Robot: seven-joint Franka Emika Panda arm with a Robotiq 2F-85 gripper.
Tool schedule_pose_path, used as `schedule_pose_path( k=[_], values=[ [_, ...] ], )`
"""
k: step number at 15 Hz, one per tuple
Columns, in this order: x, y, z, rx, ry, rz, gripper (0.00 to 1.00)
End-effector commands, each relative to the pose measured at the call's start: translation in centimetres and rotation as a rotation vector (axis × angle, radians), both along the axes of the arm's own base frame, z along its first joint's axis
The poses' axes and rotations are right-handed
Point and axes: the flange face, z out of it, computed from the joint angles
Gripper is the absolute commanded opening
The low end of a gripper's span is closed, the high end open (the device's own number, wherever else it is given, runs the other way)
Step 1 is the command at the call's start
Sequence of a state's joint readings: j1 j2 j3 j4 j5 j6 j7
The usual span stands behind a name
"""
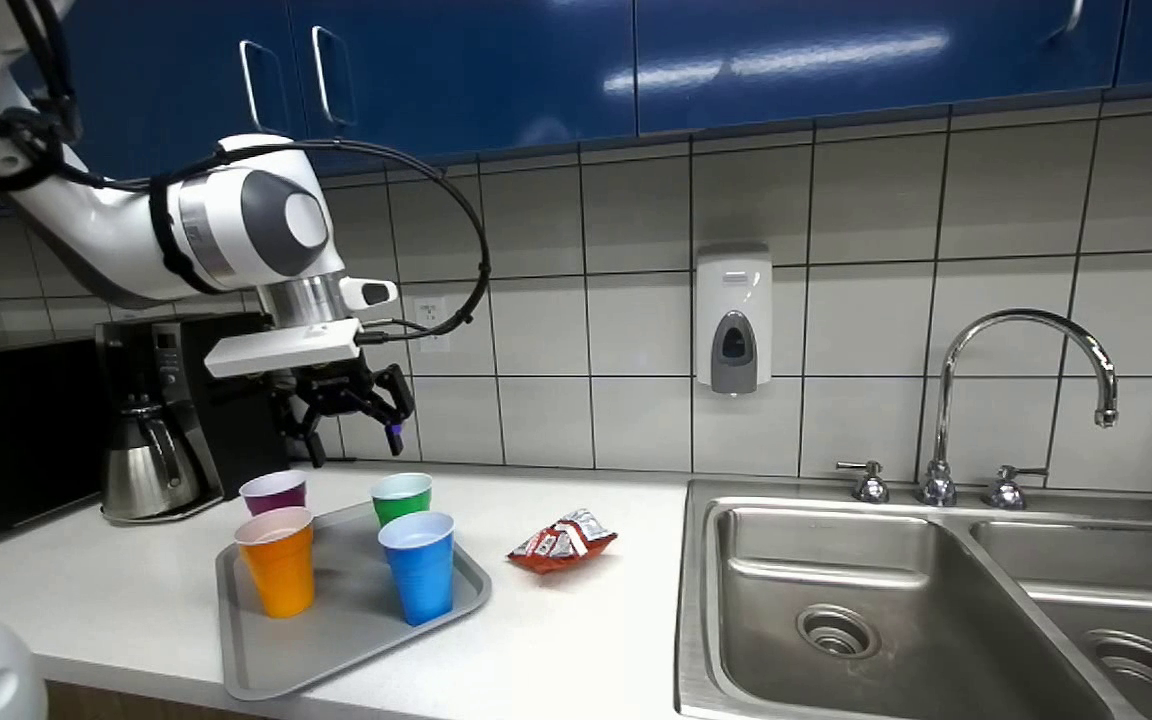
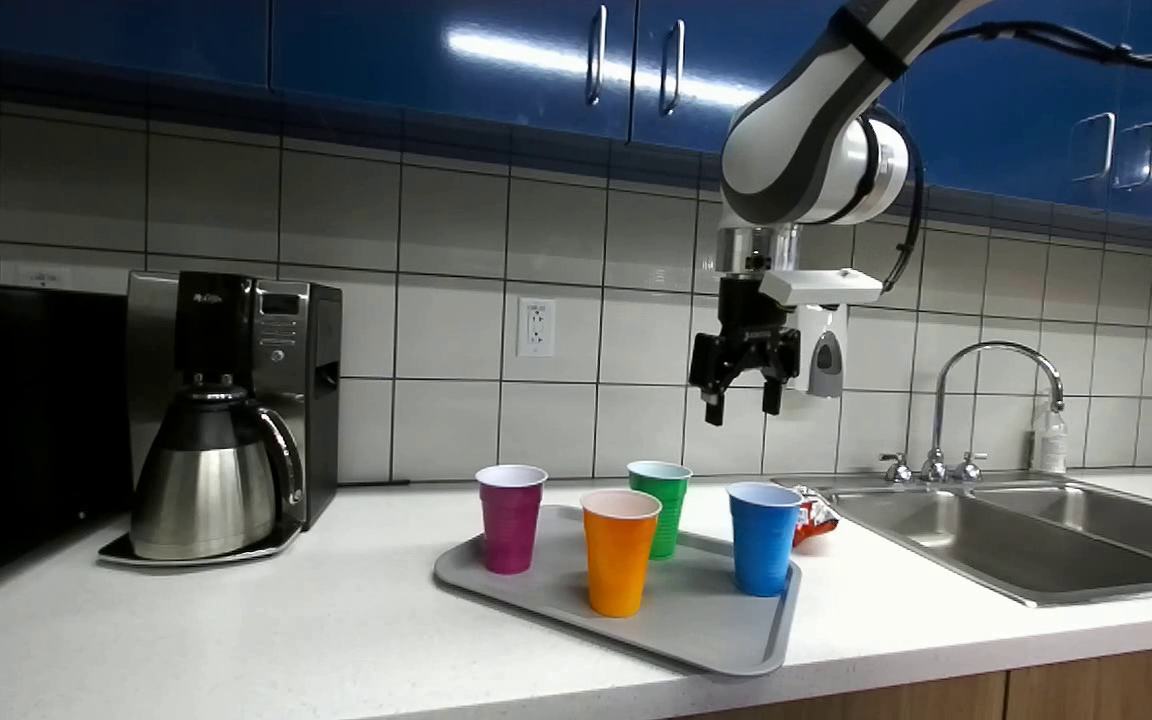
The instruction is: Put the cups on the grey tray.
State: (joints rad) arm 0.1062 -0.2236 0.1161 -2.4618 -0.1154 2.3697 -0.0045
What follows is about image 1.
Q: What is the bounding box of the black microwave oven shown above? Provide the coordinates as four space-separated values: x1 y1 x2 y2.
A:
0 336 113 550

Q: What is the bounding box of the chrome gooseneck faucet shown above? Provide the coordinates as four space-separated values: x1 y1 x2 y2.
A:
920 302 1126 509

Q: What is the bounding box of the white wall soap dispenser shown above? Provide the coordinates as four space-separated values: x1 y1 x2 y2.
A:
691 251 777 395

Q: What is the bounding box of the chrome faucet handle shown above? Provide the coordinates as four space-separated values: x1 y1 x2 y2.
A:
832 458 892 509
981 458 1052 510

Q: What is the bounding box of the stainless steel double sink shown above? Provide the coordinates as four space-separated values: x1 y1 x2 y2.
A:
673 475 1152 720

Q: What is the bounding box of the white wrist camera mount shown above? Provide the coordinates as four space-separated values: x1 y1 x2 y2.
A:
199 273 402 385

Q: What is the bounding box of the grey plastic tray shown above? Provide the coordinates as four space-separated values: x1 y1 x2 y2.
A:
211 490 497 702

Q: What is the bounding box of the red snack bag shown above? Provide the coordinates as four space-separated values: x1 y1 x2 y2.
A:
509 504 619 581

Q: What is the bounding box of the green plastic cup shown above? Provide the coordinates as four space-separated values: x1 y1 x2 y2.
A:
368 473 435 533

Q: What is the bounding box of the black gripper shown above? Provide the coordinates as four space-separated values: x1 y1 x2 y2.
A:
267 357 419 473

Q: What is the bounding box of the orange plastic cup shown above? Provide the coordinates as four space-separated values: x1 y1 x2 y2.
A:
232 504 320 625

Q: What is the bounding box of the stainless steel coffee carafe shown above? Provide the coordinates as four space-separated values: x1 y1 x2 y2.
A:
100 395 217 529

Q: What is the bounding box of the black coffee maker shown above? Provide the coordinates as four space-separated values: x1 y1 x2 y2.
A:
94 307 295 523

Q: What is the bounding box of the magenta plastic cup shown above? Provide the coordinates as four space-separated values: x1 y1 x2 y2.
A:
238 467 312 521

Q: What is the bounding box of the wooden lower cabinet front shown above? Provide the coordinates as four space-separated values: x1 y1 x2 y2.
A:
49 675 241 720

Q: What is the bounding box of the blue plastic cup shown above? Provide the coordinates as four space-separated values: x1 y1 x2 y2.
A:
373 509 459 627

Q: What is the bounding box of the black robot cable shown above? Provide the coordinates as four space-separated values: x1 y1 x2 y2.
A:
0 0 497 343

